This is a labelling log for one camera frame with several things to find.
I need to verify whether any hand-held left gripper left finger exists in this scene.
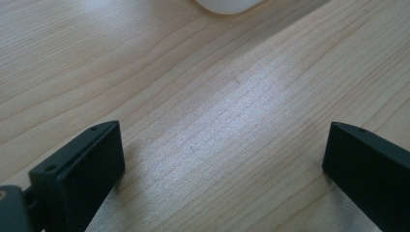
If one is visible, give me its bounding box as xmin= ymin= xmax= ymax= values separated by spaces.
xmin=28 ymin=120 xmax=126 ymax=232

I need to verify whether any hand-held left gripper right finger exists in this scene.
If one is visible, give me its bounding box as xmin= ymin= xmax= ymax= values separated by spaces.
xmin=321 ymin=121 xmax=410 ymax=232

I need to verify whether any white rounded object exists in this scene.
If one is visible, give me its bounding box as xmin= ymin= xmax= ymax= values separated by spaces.
xmin=192 ymin=0 xmax=266 ymax=15

